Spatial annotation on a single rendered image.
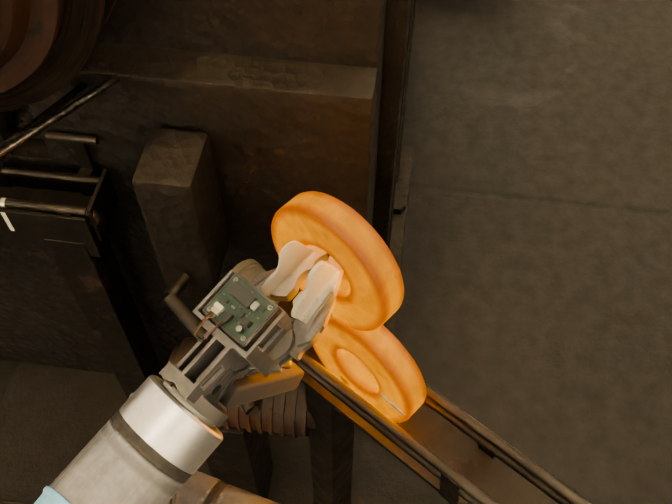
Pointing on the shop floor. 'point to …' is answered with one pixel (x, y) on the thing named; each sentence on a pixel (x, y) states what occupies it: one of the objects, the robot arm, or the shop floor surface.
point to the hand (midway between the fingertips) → (336, 252)
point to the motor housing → (253, 434)
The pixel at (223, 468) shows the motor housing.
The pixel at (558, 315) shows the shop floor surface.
